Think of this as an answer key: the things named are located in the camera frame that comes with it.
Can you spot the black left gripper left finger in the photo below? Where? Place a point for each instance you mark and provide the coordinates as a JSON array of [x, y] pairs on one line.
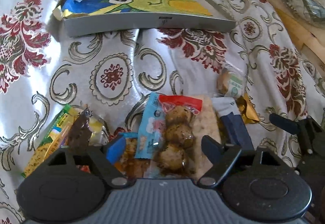
[[104, 159]]

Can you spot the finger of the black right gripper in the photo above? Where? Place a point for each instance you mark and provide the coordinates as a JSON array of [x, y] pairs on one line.
[[292, 127]]

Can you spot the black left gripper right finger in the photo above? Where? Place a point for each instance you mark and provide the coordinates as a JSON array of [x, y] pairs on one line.
[[222, 157]]

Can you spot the dark brown meat snack packet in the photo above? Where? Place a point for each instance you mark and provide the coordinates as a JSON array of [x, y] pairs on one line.
[[79, 134]]

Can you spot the blue edged brown snack packet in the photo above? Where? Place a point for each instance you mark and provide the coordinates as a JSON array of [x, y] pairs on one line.
[[128, 164]]

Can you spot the beige rice cracker bar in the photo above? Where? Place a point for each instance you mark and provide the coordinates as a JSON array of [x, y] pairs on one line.
[[205, 123]]

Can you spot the meatball snack packet red top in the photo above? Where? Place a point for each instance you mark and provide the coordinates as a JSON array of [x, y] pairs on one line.
[[176, 158]]

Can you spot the navy blue white snack packet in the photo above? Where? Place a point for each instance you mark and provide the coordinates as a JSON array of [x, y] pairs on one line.
[[230, 116]]

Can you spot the light blue snack packet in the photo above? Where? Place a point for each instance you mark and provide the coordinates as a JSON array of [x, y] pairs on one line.
[[151, 128]]

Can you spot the green yellow snack packet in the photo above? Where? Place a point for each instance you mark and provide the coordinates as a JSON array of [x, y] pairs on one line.
[[53, 139]]

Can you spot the gold foil wrapper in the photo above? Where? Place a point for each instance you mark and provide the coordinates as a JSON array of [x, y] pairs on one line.
[[246, 109]]

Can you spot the round pastry green label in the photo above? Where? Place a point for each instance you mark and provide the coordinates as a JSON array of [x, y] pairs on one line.
[[231, 83]]

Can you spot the floral silver bed cover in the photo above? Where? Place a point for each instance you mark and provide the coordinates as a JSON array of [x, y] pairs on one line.
[[114, 73]]

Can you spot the grey tray with cartoon drawing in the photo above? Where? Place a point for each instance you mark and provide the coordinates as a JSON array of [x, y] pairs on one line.
[[83, 17]]

